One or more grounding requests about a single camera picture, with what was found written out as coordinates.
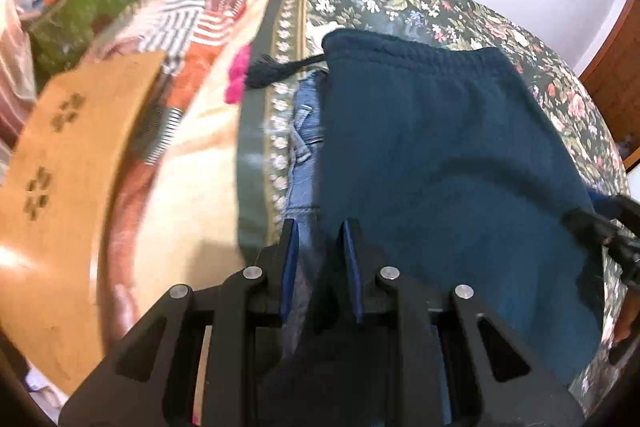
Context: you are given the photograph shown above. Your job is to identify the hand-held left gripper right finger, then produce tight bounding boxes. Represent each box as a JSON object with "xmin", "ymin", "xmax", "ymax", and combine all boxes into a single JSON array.
[{"xmin": 339, "ymin": 219, "xmax": 587, "ymax": 427}]

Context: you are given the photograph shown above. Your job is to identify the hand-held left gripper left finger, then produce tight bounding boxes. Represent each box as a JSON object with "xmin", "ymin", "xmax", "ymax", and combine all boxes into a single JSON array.
[{"xmin": 59, "ymin": 218, "xmax": 301, "ymax": 427}]

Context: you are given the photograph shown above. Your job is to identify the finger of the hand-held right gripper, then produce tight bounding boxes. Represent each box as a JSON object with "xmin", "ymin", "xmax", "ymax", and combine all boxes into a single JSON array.
[
  {"xmin": 562, "ymin": 207, "xmax": 640, "ymax": 260},
  {"xmin": 590, "ymin": 192, "xmax": 640, "ymax": 235}
]

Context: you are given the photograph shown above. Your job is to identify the dark teal sweatpants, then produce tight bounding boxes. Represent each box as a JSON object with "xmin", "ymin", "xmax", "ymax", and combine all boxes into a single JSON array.
[{"xmin": 247, "ymin": 29, "xmax": 607, "ymax": 427}]

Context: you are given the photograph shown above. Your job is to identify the cream fleece blanket pink flowers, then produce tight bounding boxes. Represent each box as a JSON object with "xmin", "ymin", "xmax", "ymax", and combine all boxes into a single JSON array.
[{"xmin": 97, "ymin": 0, "xmax": 281, "ymax": 427}]

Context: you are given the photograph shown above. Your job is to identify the brown wooden furniture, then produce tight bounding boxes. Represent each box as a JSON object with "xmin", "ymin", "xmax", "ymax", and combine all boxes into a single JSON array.
[{"xmin": 579, "ymin": 0, "xmax": 640, "ymax": 174}]

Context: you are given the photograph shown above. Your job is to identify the folded blue jeans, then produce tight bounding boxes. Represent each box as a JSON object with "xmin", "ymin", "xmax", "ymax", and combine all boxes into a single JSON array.
[{"xmin": 289, "ymin": 71, "xmax": 332, "ymax": 358}]

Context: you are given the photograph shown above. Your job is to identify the wooden lap tray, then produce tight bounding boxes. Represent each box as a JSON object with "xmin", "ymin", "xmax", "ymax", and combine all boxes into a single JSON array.
[{"xmin": 0, "ymin": 51, "xmax": 167, "ymax": 397}]

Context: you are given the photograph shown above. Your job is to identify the orange striped patterned cloth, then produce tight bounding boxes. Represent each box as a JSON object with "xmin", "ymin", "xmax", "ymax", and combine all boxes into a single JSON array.
[{"xmin": 100, "ymin": 0, "xmax": 257, "ymax": 166}]

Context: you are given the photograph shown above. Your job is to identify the green patterned bag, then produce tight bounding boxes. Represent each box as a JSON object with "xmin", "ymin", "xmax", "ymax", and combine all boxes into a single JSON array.
[{"xmin": 27, "ymin": 0, "xmax": 142, "ymax": 78}]

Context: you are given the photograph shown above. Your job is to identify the pink striped curtain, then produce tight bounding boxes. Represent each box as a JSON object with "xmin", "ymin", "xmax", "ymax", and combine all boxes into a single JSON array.
[{"xmin": 0, "ymin": 0, "xmax": 40, "ymax": 148}]

